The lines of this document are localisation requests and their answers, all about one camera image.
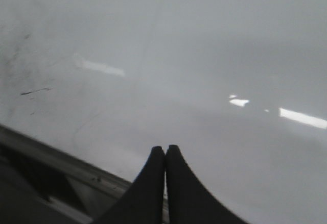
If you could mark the white whiteboard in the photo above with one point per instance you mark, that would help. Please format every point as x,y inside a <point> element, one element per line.
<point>238,85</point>

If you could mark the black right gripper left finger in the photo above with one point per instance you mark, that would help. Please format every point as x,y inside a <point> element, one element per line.
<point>143,201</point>

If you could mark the white marker tray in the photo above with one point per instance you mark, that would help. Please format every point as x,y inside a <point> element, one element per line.
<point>43,185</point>

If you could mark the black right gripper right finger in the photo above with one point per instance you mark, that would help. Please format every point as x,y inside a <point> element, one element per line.
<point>189,201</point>

